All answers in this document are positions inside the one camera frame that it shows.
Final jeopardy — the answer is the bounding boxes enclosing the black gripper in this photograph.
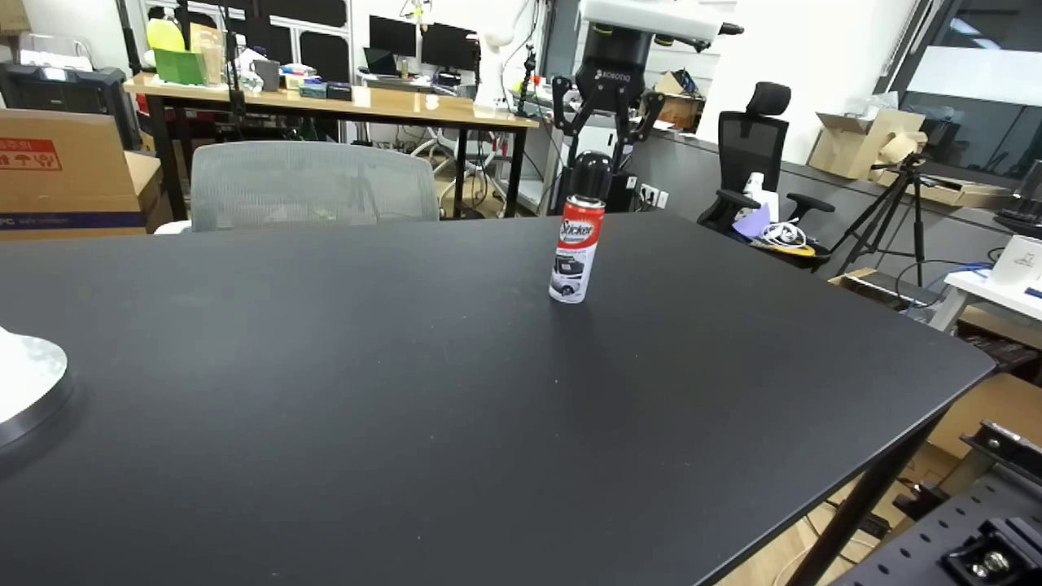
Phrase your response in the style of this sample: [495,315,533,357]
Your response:
[550,64,664,164]

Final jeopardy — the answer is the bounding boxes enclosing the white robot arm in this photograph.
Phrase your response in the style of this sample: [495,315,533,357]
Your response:
[550,0,743,161]

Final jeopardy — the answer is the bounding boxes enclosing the red white spray can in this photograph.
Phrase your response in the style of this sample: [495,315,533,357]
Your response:
[546,197,605,308]

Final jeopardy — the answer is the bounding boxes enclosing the black mesh office chair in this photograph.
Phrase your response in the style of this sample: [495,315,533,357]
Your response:
[700,82,827,246]

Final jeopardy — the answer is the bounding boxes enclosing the black computer monitor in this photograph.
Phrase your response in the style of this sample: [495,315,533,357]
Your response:
[420,24,482,71]

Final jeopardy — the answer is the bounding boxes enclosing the wooden desk with black legs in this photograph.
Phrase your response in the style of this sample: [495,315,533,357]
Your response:
[124,75,533,217]

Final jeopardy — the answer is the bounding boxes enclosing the grey office chair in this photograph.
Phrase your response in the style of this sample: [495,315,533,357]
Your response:
[160,139,440,236]

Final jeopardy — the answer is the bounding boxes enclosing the brown cardboard box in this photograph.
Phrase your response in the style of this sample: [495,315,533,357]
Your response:
[0,109,173,240]

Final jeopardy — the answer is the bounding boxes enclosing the black perforated breadboard base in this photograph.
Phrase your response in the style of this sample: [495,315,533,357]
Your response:
[834,424,1042,586]

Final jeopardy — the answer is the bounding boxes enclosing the black camera tripod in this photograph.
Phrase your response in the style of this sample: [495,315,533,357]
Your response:
[829,152,926,278]

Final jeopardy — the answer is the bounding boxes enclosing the white round base plate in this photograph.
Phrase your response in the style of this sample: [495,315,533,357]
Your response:
[0,328,73,452]

